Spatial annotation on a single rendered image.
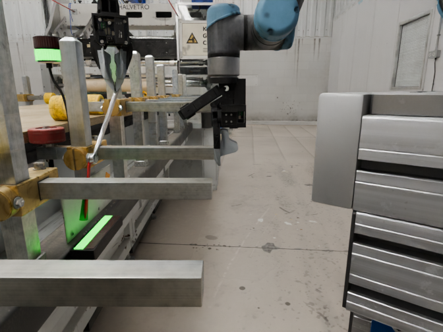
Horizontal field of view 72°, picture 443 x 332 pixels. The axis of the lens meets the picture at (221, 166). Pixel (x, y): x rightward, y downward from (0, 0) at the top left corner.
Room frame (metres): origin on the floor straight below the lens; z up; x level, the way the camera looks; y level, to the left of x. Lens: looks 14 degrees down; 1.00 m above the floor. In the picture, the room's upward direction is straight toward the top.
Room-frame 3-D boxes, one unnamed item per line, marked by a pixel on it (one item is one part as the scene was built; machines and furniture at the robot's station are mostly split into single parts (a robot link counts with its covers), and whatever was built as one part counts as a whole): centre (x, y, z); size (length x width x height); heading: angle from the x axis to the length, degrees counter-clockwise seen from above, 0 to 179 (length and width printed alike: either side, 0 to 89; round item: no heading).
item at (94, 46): (0.73, 0.27, 1.09); 0.05 x 0.02 x 0.09; 110
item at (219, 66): (0.76, -0.01, 1.05); 0.08 x 0.08 x 0.05
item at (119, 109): (0.99, 0.33, 0.95); 0.13 x 0.06 x 0.05; 0
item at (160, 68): (1.71, 0.32, 0.89); 0.03 x 0.03 x 0.48; 0
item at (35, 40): (0.71, 0.38, 1.10); 0.06 x 0.06 x 0.02
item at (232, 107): (0.75, -0.01, 0.97); 0.09 x 0.08 x 0.12; 90
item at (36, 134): (0.75, 0.43, 0.85); 0.08 x 0.08 x 0.11
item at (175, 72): (2.21, 0.32, 0.90); 0.03 x 0.03 x 0.48; 0
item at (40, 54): (0.71, 0.38, 1.07); 0.06 x 0.06 x 0.02
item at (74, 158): (0.74, 0.33, 0.85); 0.13 x 0.06 x 0.05; 0
